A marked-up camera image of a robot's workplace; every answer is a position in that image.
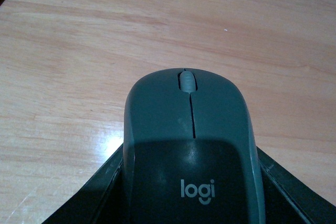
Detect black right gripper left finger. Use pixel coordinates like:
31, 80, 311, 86
44, 146, 123, 223

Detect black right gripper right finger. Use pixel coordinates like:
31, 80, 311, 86
257, 148, 335, 223

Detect grey Logitech computer mouse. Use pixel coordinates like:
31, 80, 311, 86
122, 69, 266, 223

